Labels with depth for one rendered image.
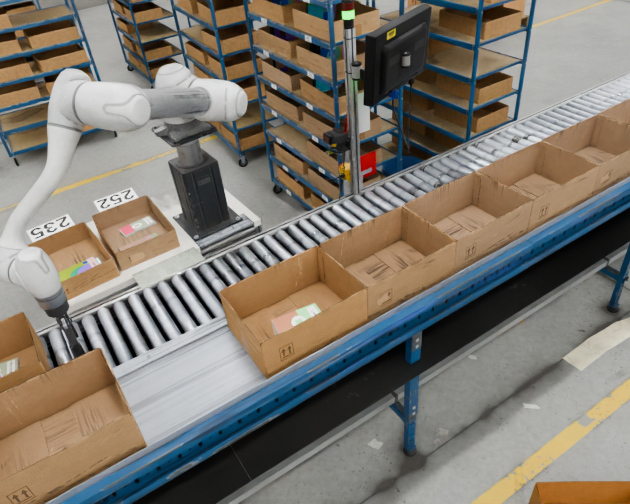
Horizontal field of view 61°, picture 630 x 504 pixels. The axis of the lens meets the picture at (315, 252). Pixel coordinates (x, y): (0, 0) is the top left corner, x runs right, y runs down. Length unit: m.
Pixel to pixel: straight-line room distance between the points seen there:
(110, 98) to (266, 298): 0.82
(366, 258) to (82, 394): 1.10
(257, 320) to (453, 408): 1.21
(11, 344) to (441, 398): 1.88
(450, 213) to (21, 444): 1.74
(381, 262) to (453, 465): 0.99
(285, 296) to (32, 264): 0.83
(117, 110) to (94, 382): 0.83
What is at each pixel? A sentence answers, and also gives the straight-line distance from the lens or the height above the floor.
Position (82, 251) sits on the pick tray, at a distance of 2.73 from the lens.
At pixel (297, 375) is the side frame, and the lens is 1.69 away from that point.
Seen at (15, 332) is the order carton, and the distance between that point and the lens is 2.30.
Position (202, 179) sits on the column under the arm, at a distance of 2.49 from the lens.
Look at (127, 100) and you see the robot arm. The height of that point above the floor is 1.64.
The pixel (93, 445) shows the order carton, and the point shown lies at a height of 1.01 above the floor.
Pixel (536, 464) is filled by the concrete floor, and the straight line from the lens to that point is 2.65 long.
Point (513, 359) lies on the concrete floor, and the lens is 2.98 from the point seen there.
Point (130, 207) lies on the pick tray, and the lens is 2.83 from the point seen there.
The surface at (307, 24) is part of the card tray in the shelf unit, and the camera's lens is 3.14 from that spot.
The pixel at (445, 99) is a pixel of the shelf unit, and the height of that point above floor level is 0.74.
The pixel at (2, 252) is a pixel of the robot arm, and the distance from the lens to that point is 1.98.
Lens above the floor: 2.22
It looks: 38 degrees down
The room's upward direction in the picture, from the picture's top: 6 degrees counter-clockwise
